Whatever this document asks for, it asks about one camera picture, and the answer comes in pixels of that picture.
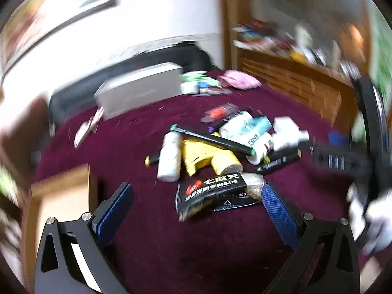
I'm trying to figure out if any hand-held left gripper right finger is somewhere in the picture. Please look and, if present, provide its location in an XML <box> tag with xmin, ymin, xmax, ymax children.
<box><xmin>260</xmin><ymin>183</ymin><xmax>362</xmax><ymax>294</ymax></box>

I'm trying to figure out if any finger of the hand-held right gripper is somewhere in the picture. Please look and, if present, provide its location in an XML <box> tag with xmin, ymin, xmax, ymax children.
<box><xmin>328</xmin><ymin>130</ymin><xmax>351</xmax><ymax>146</ymax></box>
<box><xmin>311</xmin><ymin>142</ymin><xmax>376</xmax><ymax>180</ymax></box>

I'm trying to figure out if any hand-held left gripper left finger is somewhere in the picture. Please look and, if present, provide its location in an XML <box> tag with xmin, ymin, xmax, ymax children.
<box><xmin>34</xmin><ymin>183</ymin><xmax>135</xmax><ymax>294</ymax></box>

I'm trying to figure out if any white charger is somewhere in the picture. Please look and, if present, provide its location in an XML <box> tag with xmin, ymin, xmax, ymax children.
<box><xmin>272</xmin><ymin>116</ymin><xmax>299</xmax><ymax>135</ymax></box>

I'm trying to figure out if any cardboard box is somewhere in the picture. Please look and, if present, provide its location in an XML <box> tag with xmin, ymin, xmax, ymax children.
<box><xmin>21</xmin><ymin>163</ymin><xmax>98</xmax><ymax>291</ymax></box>

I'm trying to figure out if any white bottle red label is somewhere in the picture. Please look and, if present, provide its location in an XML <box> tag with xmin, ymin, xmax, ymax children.
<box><xmin>246</xmin><ymin>132</ymin><xmax>274</xmax><ymax>165</ymax></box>

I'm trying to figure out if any black snack packet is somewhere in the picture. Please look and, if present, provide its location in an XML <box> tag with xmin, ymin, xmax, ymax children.
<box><xmin>175</xmin><ymin>171</ymin><xmax>267</xmax><ymax>222</ymax></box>

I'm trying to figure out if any person's right hand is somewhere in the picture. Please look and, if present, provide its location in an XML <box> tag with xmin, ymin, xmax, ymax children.
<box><xmin>347</xmin><ymin>184</ymin><xmax>392</xmax><ymax>255</ymax></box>

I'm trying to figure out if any black marker yellow cap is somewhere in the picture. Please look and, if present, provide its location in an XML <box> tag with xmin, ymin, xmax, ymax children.
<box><xmin>251</xmin><ymin>148</ymin><xmax>302</xmax><ymax>173</ymax></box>
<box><xmin>145</xmin><ymin>151</ymin><xmax>163</xmax><ymax>167</ymax></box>

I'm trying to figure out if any wooden brick-pattern counter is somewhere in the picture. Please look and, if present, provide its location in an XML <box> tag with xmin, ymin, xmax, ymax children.
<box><xmin>220</xmin><ymin>0</ymin><xmax>368</xmax><ymax>126</ymax></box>

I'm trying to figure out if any tall white plastic bottle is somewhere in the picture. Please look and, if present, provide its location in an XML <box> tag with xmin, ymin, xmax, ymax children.
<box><xmin>157</xmin><ymin>132</ymin><xmax>183</xmax><ymax>182</ymax></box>

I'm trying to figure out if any teal tissue packet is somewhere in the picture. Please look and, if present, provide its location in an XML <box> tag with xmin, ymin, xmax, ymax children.
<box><xmin>245</xmin><ymin>116</ymin><xmax>273</xmax><ymax>133</ymax></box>

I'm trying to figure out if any maroon tablecloth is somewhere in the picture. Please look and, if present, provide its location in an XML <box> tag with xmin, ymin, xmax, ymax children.
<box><xmin>31</xmin><ymin>69</ymin><xmax>377</xmax><ymax>294</ymax></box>

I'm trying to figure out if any green poster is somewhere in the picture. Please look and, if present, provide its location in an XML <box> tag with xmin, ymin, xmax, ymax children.
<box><xmin>367</xmin><ymin>6</ymin><xmax>392</xmax><ymax>83</ymax></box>

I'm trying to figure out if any yellow packet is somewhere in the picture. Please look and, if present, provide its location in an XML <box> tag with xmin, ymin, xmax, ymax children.
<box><xmin>181</xmin><ymin>132</ymin><xmax>244</xmax><ymax>176</ymax></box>

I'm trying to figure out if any white and teal tube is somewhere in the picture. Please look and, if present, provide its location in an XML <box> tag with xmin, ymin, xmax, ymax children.
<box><xmin>219</xmin><ymin>110</ymin><xmax>267</xmax><ymax>148</ymax></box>

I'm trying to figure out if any thick black marker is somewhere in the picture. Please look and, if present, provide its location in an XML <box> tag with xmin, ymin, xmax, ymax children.
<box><xmin>170</xmin><ymin>124</ymin><xmax>257</xmax><ymax>156</ymax></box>

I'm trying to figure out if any assorted shelf clutter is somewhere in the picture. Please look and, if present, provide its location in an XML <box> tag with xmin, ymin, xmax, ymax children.
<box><xmin>231</xmin><ymin>18</ymin><xmax>365</xmax><ymax>74</ymax></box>

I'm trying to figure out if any pink knitted cloth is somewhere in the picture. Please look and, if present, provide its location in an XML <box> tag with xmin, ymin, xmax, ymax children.
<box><xmin>219</xmin><ymin>70</ymin><xmax>262</xmax><ymax>90</ymax></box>

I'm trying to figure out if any red item clear package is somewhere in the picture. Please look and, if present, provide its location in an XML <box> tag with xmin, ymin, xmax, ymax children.
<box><xmin>200</xmin><ymin>102</ymin><xmax>239</xmax><ymax>123</ymax></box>

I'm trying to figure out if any grey laptop box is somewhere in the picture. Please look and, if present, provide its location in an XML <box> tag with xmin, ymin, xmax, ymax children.
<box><xmin>93</xmin><ymin>62</ymin><xmax>184</xmax><ymax>120</ymax></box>

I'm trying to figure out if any flat printed packet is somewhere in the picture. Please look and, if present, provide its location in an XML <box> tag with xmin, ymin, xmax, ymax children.
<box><xmin>199</xmin><ymin>87</ymin><xmax>233</xmax><ymax>96</ymax></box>

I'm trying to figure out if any small white box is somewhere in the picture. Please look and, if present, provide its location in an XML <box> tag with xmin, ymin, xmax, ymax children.
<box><xmin>180</xmin><ymin>81</ymin><xmax>199</xmax><ymax>95</ymax></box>

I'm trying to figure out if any large black bag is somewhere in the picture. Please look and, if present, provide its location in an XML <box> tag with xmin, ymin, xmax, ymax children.
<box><xmin>48</xmin><ymin>41</ymin><xmax>213</xmax><ymax>135</ymax></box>

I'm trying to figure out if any white keychain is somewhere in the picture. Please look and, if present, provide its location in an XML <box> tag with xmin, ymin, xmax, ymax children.
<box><xmin>73</xmin><ymin>106</ymin><xmax>105</xmax><ymax>147</ymax></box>

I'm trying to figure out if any framed wall painting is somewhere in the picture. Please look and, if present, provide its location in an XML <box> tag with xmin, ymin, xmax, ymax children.
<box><xmin>0</xmin><ymin>0</ymin><xmax>118</xmax><ymax>71</ymax></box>

